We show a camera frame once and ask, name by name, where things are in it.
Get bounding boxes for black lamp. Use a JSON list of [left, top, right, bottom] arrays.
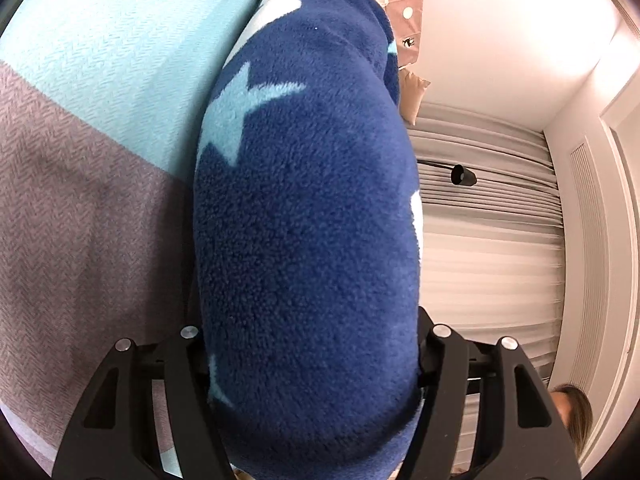
[[416, 158, 477, 188]]

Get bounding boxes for navy fleece star garment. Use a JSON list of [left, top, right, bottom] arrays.
[[193, 0, 422, 479]]

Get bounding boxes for white pleated curtain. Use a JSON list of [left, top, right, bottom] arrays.
[[408, 103, 565, 378]]

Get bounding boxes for beige pillow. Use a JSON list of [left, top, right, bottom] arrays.
[[399, 67, 431, 126]]

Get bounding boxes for person's head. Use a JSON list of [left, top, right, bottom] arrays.
[[550, 384, 593, 457]]

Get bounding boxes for light blue grey bedspread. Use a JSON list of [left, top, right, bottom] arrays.
[[1, 0, 257, 469]]

